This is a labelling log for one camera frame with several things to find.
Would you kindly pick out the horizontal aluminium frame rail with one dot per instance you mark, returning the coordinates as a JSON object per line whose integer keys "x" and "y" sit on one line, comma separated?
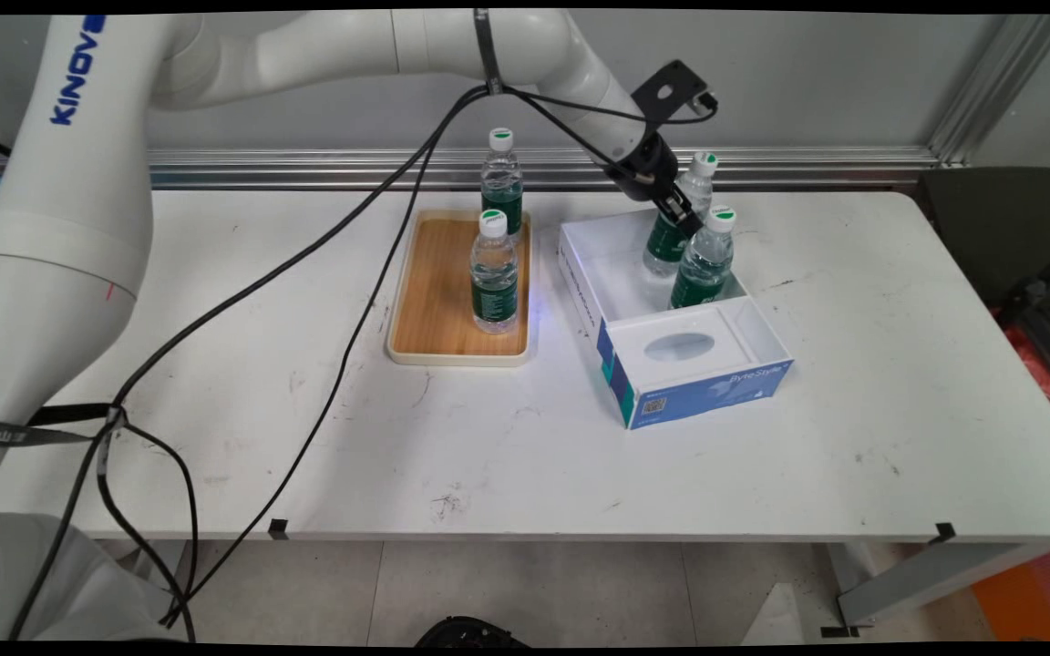
{"x": 306, "y": 169}

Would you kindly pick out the grey slanted table leg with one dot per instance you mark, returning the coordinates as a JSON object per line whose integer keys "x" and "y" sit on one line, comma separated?
{"x": 926, "y": 574}

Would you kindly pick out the water bottle green label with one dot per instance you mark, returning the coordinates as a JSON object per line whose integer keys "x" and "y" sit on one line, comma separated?
{"x": 501, "y": 187}
{"x": 666, "y": 251}
{"x": 703, "y": 269}
{"x": 494, "y": 292}

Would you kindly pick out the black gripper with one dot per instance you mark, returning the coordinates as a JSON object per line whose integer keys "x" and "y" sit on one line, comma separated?
{"x": 648, "y": 169}

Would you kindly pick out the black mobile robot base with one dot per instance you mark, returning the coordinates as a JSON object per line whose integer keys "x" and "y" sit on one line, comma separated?
{"x": 470, "y": 633}

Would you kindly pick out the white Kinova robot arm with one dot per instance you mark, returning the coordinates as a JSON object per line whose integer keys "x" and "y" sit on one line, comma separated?
{"x": 60, "y": 228}

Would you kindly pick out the red bag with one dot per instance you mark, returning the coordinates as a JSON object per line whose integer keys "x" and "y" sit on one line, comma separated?
{"x": 1040, "y": 374}

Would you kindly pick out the small black tape piece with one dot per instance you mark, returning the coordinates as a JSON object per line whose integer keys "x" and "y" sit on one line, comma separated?
{"x": 279, "y": 528}
{"x": 944, "y": 533}

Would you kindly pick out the orange box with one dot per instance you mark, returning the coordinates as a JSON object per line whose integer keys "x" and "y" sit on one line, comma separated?
{"x": 1035, "y": 592}

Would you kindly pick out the wooden tray with cream rim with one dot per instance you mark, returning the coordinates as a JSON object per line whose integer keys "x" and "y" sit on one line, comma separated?
{"x": 434, "y": 301}

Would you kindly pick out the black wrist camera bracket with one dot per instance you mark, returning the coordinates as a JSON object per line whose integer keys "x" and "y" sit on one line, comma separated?
{"x": 684, "y": 77}

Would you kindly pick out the slanted aluminium frame post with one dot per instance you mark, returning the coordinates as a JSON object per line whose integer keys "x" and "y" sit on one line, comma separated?
{"x": 999, "y": 87}

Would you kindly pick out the blue and white glove box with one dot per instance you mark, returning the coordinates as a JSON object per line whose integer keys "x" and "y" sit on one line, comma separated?
{"x": 716, "y": 392}

